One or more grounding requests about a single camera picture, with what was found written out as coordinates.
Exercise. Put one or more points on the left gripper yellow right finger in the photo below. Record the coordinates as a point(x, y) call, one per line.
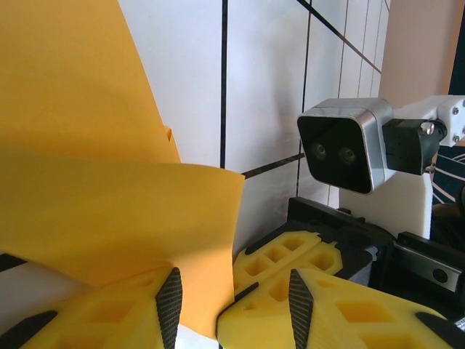
point(345, 327)

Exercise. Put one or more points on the orange paper sheet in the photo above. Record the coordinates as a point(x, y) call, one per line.
point(91, 145)

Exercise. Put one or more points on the right wrist camera box silver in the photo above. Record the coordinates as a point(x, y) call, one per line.
point(341, 145)

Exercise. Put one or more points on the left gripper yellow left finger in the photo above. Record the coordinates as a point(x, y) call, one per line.
point(116, 320)

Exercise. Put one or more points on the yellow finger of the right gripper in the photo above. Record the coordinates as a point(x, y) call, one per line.
point(319, 260)
point(269, 261)

